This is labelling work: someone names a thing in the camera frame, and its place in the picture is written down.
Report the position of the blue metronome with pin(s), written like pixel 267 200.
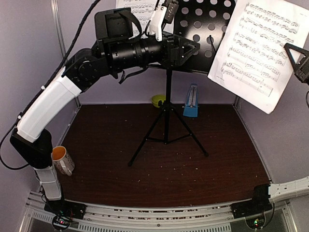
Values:
pixel 190 108

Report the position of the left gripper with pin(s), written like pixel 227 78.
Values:
pixel 173 55

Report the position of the right aluminium corner post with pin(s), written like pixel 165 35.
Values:
pixel 237 102

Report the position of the sheet music page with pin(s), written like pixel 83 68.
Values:
pixel 142 9
pixel 251 61

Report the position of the left aluminium corner post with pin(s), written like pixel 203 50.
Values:
pixel 58 26

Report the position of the aluminium corner post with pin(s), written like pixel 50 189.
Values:
pixel 58 26
pixel 237 102

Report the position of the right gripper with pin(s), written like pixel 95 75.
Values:
pixel 301 69

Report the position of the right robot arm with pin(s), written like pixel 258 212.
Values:
pixel 270 193

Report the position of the green bowl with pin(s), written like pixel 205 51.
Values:
pixel 158 100

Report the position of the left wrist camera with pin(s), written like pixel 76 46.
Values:
pixel 163 14

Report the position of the black music stand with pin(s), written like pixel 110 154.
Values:
pixel 203 21

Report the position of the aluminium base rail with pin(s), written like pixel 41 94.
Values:
pixel 205 218

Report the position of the white patterned mug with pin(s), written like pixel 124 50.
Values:
pixel 62 160

